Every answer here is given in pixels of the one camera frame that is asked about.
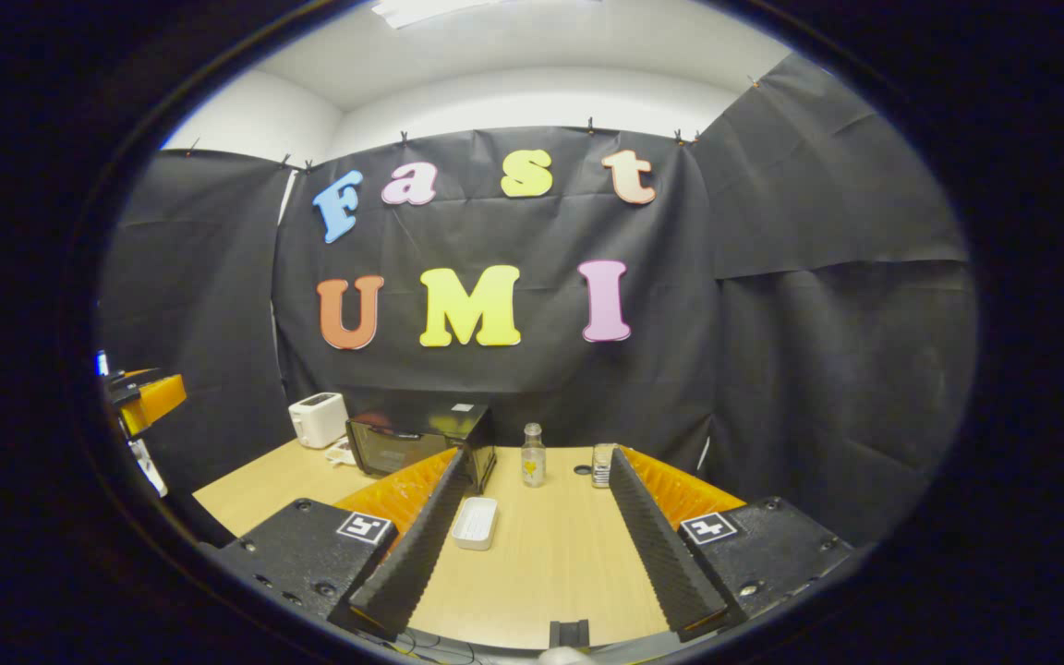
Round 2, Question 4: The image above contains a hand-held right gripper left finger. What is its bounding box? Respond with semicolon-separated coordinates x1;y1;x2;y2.
218;446;476;640

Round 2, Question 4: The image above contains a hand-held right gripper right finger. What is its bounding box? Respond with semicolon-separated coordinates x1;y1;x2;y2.
608;446;854;643

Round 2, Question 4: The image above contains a black electric oven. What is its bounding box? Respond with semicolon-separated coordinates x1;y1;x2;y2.
345;403;497;495

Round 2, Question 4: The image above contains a white rectangular tray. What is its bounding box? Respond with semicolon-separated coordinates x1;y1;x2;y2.
452;496;500;551

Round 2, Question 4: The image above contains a clear glass bottle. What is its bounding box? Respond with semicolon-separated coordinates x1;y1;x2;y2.
521;423;547;488

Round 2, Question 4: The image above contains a white toaster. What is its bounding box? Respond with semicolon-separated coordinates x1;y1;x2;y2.
288;393;349;450

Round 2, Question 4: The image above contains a black backdrop cloth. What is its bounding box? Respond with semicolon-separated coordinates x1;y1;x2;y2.
93;51;981;546

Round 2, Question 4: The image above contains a ceiling light panel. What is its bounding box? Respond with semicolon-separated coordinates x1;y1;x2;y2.
371;0;496;30

